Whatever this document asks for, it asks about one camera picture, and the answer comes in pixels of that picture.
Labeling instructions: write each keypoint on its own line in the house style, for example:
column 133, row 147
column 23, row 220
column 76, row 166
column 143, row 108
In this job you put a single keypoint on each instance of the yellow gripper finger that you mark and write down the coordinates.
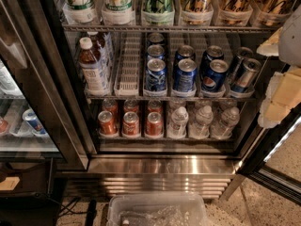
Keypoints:
column 270, row 47
column 282, row 95

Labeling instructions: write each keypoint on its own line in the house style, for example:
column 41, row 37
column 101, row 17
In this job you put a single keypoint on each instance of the red coke can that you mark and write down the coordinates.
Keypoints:
column 130, row 124
column 154, row 125

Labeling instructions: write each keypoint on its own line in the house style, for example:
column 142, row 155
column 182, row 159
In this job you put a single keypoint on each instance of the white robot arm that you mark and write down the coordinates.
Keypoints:
column 289, row 46

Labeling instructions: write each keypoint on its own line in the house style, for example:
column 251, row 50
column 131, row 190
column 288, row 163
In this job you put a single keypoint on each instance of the red bull can back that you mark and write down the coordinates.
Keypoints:
column 240, row 55

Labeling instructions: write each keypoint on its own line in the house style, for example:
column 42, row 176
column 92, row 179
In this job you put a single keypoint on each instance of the red bull can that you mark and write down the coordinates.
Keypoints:
column 240, row 55
column 246, row 74

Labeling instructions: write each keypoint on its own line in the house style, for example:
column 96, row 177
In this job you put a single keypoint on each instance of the red bull can front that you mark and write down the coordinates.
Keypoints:
column 246, row 74

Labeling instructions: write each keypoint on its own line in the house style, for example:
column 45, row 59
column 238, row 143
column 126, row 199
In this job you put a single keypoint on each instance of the gold tall can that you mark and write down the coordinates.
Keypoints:
column 196, row 12
column 234, row 12
column 270, row 12

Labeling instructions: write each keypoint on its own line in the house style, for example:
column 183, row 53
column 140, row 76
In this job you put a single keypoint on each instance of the blue pepsi can back right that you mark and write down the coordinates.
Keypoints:
column 211, row 53

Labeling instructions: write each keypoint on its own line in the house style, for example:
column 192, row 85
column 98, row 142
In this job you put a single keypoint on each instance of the blue pepsi can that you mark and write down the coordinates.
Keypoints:
column 215, row 75
column 211, row 53
column 183, row 52
column 185, row 75

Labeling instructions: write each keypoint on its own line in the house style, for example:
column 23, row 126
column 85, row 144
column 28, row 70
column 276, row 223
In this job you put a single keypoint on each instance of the blue pepsi can front right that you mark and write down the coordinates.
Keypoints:
column 215, row 75

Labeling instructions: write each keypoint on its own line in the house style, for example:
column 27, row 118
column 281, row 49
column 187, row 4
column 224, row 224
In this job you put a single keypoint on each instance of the fridge door right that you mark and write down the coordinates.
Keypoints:
column 275, row 161

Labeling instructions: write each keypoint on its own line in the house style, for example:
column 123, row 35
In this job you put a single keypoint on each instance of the blue pepsi can back middle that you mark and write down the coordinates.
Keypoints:
column 183, row 52

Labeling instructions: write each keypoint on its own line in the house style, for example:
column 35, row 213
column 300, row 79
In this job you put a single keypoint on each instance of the blue pepsi can front middle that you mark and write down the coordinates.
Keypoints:
column 185, row 75

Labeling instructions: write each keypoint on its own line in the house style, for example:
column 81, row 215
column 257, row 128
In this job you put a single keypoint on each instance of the blue can second row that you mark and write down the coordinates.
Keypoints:
column 155, row 51

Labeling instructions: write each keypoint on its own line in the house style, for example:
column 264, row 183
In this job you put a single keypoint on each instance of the blue can third row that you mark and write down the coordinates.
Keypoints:
column 155, row 38

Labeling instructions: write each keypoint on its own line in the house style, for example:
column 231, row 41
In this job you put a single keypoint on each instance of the blue can front left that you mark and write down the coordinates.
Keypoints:
column 156, row 75

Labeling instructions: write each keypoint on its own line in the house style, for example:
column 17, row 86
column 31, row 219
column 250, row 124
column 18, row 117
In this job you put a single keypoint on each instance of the red can back right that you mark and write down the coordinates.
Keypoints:
column 155, row 106

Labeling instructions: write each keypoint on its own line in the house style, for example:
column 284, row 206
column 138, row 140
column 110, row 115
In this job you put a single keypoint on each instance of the red can back middle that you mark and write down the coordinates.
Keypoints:
column 131, row 106

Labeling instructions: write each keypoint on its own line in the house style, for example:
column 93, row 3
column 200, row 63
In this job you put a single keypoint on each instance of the white orange tall can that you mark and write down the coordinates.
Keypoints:
column 118, row 12

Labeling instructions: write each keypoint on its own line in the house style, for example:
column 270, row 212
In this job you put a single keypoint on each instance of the red can back left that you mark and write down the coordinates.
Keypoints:
column 111, row 105

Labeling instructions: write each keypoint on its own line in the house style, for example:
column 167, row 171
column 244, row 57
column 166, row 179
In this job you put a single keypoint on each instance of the orange soda can front left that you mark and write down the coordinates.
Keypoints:
column 107, row 123

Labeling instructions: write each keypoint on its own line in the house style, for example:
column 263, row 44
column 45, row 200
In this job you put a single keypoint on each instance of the white tall can top left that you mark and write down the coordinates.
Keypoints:
column 81, row 11

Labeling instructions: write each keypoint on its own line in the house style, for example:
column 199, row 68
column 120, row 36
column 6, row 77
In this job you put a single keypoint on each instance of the stainless steel fridge base grille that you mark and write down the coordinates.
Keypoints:
column 107, row 187

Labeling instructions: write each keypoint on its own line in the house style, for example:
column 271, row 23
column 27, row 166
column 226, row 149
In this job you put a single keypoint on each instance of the fridge glass door left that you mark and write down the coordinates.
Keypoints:
column 35, row 51

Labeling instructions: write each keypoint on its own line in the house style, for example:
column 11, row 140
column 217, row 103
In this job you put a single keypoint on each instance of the blue white can behind glass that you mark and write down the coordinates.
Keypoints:
column 30, row 117

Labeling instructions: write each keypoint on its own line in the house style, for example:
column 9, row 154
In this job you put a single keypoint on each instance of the clear water bottle right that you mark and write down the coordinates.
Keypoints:
column 223, row 126

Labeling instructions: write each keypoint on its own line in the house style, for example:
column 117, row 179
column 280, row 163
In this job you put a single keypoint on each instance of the clear water bottle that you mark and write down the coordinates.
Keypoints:
column 199, row 127
column 178, row 121
column 223, row 126

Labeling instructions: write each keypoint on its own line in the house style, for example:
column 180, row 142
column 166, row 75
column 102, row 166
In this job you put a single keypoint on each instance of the clear water bottle middle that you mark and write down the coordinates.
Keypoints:
column 199, row 127

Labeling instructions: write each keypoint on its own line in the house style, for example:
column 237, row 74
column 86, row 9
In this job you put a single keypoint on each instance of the clear water bottle left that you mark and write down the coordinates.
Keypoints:
column 178, row 121

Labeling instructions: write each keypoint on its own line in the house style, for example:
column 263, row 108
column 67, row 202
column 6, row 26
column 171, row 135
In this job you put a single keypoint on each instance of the iced tea bottle back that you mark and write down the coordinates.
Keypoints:
column 100, row 44

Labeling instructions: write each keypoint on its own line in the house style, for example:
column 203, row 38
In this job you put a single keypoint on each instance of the iced tea bottle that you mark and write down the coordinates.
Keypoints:
column 92, row 67
column 100, row 44

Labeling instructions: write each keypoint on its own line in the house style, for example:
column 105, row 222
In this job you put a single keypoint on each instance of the iced tea bottle front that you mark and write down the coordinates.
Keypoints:
column 92, row 67

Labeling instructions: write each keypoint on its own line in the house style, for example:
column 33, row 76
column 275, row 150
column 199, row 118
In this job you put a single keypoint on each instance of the clear plastic storage bin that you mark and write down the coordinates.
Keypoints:
column 158, row 209

